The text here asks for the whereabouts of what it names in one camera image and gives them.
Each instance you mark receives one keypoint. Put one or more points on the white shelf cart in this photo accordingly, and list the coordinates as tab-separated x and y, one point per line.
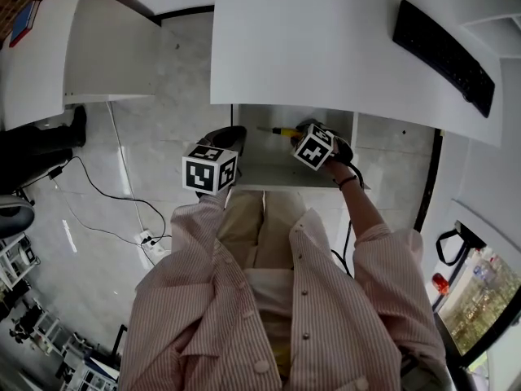
53	332
14	259

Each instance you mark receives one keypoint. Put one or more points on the beige trousers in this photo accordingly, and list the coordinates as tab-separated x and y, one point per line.
244	226

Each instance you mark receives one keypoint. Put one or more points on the white drawer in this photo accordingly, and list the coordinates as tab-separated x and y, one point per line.
268	157

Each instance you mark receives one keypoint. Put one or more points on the black wrist band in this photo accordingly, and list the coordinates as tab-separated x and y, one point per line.
348	181

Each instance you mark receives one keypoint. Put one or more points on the person's left forearm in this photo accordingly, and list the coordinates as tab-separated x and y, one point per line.
199	218

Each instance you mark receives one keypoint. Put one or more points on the black keyboard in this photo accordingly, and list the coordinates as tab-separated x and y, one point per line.
443	55

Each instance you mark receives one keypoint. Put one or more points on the blue and red book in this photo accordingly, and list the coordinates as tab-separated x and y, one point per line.
23	23

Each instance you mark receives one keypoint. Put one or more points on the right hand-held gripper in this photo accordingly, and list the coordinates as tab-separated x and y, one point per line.
312	148

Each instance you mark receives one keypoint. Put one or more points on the yellow screwdriver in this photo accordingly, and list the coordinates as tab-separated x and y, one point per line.
281	130

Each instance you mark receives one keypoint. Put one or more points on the white power strip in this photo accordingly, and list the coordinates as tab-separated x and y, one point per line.
151	242

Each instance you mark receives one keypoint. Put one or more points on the grey office chair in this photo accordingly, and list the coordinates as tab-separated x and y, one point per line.
14	215

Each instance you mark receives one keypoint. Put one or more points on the white desk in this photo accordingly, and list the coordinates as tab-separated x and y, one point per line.
309	43
110	47

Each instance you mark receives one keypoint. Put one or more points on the person's right forearm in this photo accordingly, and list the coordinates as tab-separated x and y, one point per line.
360	206

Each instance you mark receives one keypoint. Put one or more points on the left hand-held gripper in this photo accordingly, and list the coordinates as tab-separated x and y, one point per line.
208	168

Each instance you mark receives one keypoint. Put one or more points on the striped pink shirt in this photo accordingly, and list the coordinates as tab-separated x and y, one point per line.
195	308

